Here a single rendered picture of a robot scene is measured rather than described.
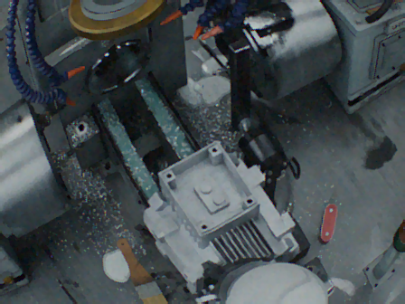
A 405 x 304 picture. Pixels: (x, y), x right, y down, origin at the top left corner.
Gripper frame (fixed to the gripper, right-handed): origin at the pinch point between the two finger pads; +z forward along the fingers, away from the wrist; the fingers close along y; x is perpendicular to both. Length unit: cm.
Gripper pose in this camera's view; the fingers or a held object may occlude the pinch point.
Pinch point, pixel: (213, 271)
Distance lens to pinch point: 110.6
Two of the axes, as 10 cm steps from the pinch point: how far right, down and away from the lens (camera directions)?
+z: -2.2, 0.1, 9.8
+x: 4.5, 8.9, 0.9
